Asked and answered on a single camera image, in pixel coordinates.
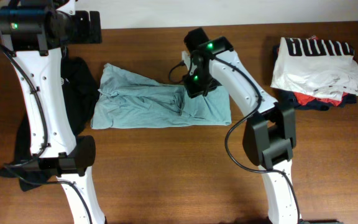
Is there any light blue t-shirt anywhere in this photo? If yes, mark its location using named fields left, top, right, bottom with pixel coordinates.
left=91, top=63, right=232, bottom=129

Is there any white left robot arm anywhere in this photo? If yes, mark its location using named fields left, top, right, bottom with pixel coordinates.
left=0, top=1, right=106, bottom=223

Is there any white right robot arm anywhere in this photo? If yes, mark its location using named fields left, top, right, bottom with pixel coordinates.
left=184, top=28, right=303, bottom=224

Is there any red garment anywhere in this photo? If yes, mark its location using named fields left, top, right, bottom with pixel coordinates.
left=293, top=34, right=349, bottom=107

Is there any black white striped garment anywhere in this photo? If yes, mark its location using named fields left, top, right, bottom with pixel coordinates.
left=283, top=37, right=355, bottom=57

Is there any white crumpled garment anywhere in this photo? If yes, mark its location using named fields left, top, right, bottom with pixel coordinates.
left=271, top=37, right=358, bottom=101

